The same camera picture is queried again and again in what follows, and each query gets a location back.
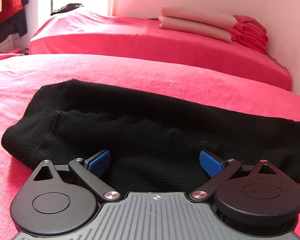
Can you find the lower folded beige cloth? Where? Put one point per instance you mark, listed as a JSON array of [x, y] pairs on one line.
[[192, 27]]

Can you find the dark cloth on far bed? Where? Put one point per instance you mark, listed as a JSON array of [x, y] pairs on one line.
[[66, 8]]

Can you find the folded red towel stack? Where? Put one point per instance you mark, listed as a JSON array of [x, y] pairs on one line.
[[249, 33]]

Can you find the folded beige cloth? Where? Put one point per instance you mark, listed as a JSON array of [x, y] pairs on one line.
[[192, 27], [205, 16]]

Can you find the black knit pants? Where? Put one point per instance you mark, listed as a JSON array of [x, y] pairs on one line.
[[154, 140]]

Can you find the hanging black garment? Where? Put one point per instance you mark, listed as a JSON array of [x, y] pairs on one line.
[[14, 24]]

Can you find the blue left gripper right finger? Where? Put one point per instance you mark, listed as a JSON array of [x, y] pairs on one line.
[[211, 164]]

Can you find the red far bed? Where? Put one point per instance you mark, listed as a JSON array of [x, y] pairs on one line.
[[84, 32]]

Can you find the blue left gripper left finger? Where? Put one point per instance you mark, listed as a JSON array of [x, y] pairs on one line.
[[98, 163]]

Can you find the upper folded beige cloth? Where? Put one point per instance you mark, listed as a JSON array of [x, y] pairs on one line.
[[205, 16]]

